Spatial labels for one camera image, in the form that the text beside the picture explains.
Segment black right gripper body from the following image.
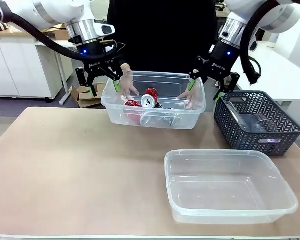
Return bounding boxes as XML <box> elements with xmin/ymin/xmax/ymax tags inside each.
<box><xmin>206</xmin><ymin>40</ymin><xmax>239</xmax><ymax>81</ymax></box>

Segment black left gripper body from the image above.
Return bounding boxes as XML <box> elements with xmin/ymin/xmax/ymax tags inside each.
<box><xmin>76</xmin><ymin>39</ymin><xmax>119</xmax><ymax>76</ymax></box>

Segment dark grey woven plastic basket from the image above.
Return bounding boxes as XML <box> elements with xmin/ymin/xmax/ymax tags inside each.
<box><xmin>213</xmin><ymin>90</ymin><xmax>300</xmax><ymax>158</ymax></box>

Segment clear plastic bin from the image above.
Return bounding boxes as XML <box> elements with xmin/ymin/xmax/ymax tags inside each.
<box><xmin>164</xmin><ymin>149</ymin><xmax>299</xmax><ymax>225</ymax></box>
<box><xmin>100</xmin><ymin>70</ymin><xmax>207</xmax><ymax>131</ymax></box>

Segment person's right hand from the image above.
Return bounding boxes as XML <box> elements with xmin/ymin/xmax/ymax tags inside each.
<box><xmin>119</xmin><ymin>63</ymin><xmax>141</xmax><ymax>100</ymax></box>

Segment person's left hand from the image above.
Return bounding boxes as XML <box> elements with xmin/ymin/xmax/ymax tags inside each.
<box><xmin>177</xmin><ymin>83</ymin><xmax>201</xmax><ymax>111</ymax></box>

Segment flattened cardboard pieces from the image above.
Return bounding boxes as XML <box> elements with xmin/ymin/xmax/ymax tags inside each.
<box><xmin>70</xmin><ymin>82</ymin><xmax>107</xmax><ymax>109</ymax></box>

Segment crushed red can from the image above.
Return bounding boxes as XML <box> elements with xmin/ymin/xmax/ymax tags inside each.
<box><xmin>123</xmin><ymin>99</ymin><xmax>144</xmax><ymax>108</ymax></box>

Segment clear plastic cup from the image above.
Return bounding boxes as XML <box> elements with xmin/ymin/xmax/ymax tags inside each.
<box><xmin>251</xmin><ymin>119</ymin><xmax>279</xmax><ymax>134</ymax></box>
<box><xmin>224</xmin><ymin>99</ymin><xmax>256</xmax><ymax>132</ymax></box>
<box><xmin>146</xmin><ymin>111</ymin><xmax>177</xmax><ymax>128</ymax></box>

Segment red soda can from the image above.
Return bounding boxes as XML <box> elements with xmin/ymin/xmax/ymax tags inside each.
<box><xmin>140</xmin><ymin>87</ymin><xmax>160</xmax><ymax>109</ymax></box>

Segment red and white can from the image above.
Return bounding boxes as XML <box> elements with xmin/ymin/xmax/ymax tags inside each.
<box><xmin>124</xmin><ymin>111</ymin><xmax>151</xmax><ymax>126</ymax></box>

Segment open cardboard box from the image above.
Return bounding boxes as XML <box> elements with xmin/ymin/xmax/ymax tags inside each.
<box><xmin>41</xmin><ymin>23</ymin><xmax>71</xmax><ymax>41</ymax></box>

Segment white side table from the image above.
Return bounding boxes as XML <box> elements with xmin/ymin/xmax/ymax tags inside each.
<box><xmin>236</xmin><ymin>41</ymin><xmax>300</xmax><ymax>104</ymax></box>

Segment person in black sweater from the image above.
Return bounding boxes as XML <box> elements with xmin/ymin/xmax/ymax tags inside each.
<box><xmin>106</xmin><ymin>0</ymin><xmax>218</xmax><ymax>76</ymax></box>

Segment white cabinet with wooden top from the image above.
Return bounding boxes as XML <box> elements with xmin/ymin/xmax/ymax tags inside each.
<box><xmin>0</xmin><ymin>31</ymin><xmax>74</xmax><ymax>99</ymax></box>

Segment thin black camera cable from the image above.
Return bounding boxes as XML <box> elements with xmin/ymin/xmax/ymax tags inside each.
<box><xmin>99</xmin><ymin>39</ymin><xmax>128</xmax><ymax>66</ymax></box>

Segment black sleeved right arm cable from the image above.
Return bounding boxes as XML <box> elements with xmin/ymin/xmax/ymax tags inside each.
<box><xmin>239</xmin><ymin>0</ymin><xmax>281</xmax><ymax>86</ymax></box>

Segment black sleeved arm cable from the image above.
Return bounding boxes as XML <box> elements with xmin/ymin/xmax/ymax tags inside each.
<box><xmin>239</xmin><ymin>0</ymin><xmax>281</xmax><ymax>86</ymax></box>
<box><xmin>0</xmin><ymin>11</ymin><xmax>89</xmax><ymax>61</ymax></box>

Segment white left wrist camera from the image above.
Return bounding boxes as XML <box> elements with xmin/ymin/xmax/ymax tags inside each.
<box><xmin>94</xmin><ymin>23</ymin><xmax>116</xmax><ymax>36</ymax></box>

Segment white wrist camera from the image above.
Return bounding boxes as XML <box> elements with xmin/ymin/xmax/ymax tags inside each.
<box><xmin>94</xmin><ymin>23</ymin><xmax>116</xmax><ymax>36</ymax></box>
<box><xmin>248</xmin><ymin>34</ymin><xmax>260</xmax><ymax>52</ymax></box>

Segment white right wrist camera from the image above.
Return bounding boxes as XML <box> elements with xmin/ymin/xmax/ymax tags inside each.
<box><xmin>248</xmin><ymin>34</ymin><xmax>260</xmax><ymax>52</ymax></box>

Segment black sleeved left arm cable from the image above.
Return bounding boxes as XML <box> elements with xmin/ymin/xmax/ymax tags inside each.
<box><xmin>0</xmin><ymin>11</ymin><xmax>89</xmax><ymax>61</ymax></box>

